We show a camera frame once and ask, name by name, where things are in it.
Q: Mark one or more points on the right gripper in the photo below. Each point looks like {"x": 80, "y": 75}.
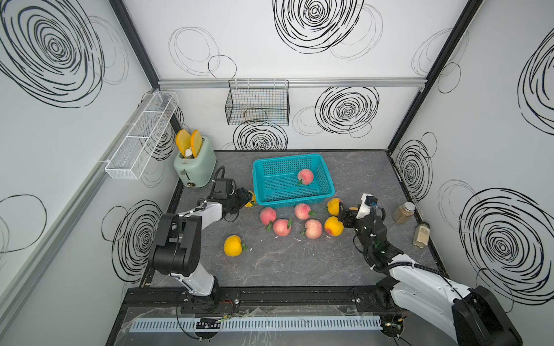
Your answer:
{"x": 351, "y": 214}

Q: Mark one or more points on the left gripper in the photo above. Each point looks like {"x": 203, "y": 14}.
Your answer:
{"x": 243, "y": 197}

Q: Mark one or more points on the pink peach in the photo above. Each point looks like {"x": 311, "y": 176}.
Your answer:
{"x": 303, "y": 211}
{"x": 268, "y": 216}
{"x": 281, "y": 227}
{"x": 305, "y": 177}
{"x": 312, "y": 229}

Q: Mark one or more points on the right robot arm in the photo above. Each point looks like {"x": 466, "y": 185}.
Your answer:
{"x": 470, "y": 316}

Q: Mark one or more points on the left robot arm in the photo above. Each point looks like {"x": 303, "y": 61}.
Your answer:
{"x": 176, "y": 249}

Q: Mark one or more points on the teal plastic basket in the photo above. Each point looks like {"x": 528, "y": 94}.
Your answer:
{"x": 276, "y": 185}

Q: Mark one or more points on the yellow peach with red blush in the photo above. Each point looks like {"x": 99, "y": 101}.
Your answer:
{"x": 333, "y": 206}

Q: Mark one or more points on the mint green toaster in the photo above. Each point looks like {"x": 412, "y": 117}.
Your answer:
{"x": 197, "y": 172}

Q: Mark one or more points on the brown spice jar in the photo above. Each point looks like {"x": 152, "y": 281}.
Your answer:
{"x": 404, "y": 212}

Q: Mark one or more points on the right yellow toast slice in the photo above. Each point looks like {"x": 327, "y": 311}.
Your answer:
{"x": 196, "y": 142}

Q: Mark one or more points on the yellow toast slice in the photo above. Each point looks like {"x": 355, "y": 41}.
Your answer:
{"x": 183, "y": 143}
{"x": 196, "y": 142}

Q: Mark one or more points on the beige spice jar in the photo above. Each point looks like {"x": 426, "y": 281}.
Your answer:
{"x": 421, "y": 235}

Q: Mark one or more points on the left yellow toast slice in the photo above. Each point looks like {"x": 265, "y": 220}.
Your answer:
{"x": 183, "y": 143}

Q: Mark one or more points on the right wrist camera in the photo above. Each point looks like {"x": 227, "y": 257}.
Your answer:
{"x": 369, "y": 202}

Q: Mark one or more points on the black wire wall basket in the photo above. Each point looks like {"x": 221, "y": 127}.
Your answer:
{"x": 259, "y": 100}

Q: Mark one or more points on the white wire wall shelf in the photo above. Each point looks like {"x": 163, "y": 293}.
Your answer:
{"x": 146, "y": 130}

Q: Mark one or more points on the white slotted cable duct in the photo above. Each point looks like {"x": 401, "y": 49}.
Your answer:
{"x": 257, "y": 324}

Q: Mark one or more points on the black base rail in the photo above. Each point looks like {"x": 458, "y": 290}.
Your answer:
{"x": 237, "y": 300}

